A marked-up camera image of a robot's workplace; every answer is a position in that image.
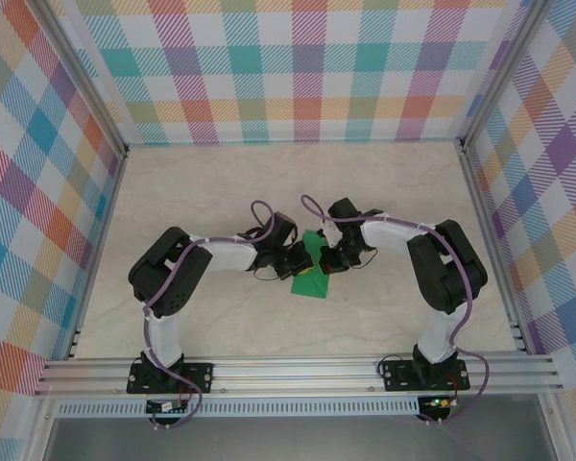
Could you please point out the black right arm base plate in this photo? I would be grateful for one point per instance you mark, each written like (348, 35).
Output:
(398, 377)

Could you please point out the green paper sheet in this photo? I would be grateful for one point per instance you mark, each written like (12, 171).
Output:
(312, 288)

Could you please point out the aluminium corner post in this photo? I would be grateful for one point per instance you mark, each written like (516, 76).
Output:
(504, 77)
(77, 72)

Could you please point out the long aluminium mounting rail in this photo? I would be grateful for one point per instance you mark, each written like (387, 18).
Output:
(293, 377)

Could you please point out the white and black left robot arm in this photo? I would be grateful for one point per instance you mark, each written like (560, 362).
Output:
(168, 269)

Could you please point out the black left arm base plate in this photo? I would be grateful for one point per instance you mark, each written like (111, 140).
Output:
(199, 377)

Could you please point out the small black circuit board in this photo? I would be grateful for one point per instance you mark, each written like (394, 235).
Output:
(163, 407)

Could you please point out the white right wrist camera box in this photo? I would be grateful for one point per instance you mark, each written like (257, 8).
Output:
(327, 236)

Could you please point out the grey metal shelf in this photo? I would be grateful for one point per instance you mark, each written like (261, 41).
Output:
(293, 439)

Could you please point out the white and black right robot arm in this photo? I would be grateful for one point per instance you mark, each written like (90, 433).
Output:
(446, 269)

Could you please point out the aluminium side rail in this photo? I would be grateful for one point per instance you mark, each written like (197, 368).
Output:
(480, 206)
(110, 201)

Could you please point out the small circuit board with light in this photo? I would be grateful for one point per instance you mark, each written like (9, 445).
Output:
(439, 402)

